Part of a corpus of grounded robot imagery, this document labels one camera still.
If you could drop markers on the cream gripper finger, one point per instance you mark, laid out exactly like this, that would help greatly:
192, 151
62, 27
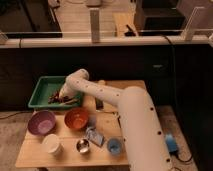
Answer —
69, 102

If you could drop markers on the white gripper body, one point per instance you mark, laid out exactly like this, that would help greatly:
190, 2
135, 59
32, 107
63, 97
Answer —
66, 92

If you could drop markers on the dark grape bunch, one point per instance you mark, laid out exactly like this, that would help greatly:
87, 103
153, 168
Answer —
54, 98

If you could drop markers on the white paper cup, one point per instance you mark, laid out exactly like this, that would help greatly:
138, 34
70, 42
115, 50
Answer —
51, 144

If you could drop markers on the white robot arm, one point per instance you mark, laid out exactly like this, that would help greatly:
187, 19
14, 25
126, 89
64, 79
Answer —
145, 144

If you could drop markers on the small metal cup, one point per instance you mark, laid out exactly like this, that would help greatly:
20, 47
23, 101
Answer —
83, 146

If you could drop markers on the blue plastic cup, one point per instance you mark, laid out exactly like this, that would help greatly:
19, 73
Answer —
114, 146

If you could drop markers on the orange bowl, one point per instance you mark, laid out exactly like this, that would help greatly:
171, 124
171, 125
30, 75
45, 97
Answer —
76, 118

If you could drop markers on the black rectangular block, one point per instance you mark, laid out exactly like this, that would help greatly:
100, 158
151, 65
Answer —
99, 104

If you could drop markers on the green plastic tray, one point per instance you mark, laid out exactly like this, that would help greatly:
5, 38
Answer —
45, 88

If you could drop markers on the grey blue cloth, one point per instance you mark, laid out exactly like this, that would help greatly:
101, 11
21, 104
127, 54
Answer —
92, 134

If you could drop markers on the purple bowl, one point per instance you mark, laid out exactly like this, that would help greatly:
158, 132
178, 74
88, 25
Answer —
42, 122

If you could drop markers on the blue tape roll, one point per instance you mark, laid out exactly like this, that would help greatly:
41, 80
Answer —
171, 143

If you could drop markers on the black box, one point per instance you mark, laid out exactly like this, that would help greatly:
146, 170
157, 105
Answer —
158, 15

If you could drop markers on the white vertical post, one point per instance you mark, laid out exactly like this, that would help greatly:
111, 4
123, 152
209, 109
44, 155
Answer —
95, 25

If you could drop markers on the white horizontal rail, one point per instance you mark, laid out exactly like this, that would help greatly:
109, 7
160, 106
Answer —
104, 41

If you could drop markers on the angled white post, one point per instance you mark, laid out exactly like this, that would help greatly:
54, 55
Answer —
193, 22

